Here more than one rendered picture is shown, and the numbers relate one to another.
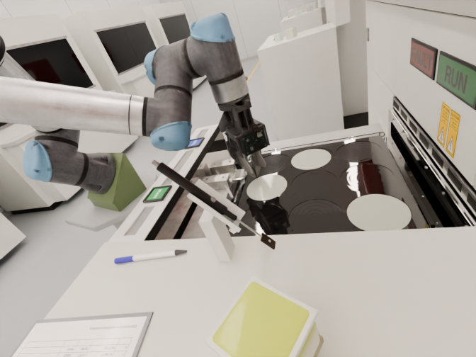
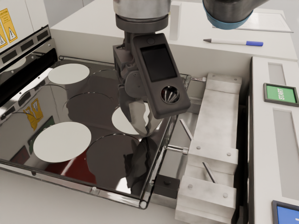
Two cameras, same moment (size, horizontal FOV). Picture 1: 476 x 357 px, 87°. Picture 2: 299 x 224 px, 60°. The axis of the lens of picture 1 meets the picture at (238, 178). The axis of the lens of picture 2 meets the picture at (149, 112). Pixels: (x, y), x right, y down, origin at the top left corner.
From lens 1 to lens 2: 90 cm
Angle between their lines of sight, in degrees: 109
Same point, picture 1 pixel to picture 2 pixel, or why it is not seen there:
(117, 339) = not seen: hidden behind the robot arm
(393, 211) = (60, 71)
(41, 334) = (279, 27)
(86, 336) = (246, 25)
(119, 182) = not seen: outside the picture
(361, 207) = (74, 77)
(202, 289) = (187, 30)
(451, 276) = (84, 22)
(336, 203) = (87, 83)
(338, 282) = not seen: hidden behind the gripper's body
